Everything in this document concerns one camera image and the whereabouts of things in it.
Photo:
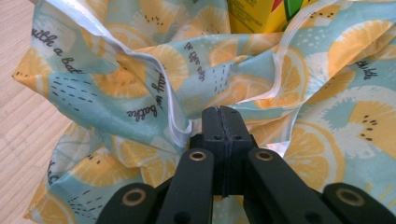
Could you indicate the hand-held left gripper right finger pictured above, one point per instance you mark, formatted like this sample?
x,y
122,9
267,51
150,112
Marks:
x,y
236,130

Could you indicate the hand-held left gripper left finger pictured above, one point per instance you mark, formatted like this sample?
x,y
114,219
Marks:
x,y
213,127

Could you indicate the lemon print fabric bag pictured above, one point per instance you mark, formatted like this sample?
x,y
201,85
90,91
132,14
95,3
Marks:
x,y
124,93

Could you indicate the yellow drink carton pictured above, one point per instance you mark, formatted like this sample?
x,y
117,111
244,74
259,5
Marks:
x,y
258,15

